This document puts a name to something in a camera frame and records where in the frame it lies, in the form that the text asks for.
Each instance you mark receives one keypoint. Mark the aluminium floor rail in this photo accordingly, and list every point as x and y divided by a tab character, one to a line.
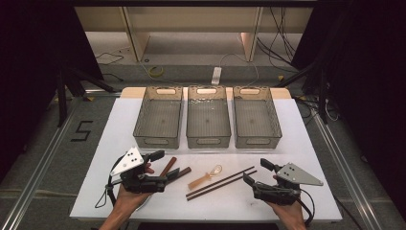
41	166
346	172

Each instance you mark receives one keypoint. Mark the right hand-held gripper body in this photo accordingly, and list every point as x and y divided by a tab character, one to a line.
277	193

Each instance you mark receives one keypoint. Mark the black metal stand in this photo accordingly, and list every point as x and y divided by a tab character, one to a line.
323	96
61	96

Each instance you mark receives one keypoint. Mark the person's left hand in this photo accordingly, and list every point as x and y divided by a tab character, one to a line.
130	200

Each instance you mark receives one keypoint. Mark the translucent grey plastic bin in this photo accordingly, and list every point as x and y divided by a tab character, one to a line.
257	118
158	118
208	118

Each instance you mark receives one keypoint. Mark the beige shelf unit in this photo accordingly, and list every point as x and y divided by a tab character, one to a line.
191	19

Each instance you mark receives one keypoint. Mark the yellow tape roll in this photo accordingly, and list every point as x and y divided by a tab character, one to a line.
151	74

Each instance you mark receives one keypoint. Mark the person's right hand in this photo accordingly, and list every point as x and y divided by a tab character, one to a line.
289	212

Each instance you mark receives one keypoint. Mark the white table board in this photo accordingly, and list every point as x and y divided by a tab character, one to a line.
207	206

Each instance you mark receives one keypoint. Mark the white power strip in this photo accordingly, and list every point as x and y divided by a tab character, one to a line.
216	76

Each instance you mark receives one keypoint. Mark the black curtain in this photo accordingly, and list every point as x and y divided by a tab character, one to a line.
32	48
367	64

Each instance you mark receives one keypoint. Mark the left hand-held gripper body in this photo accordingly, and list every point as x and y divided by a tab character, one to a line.
140	184

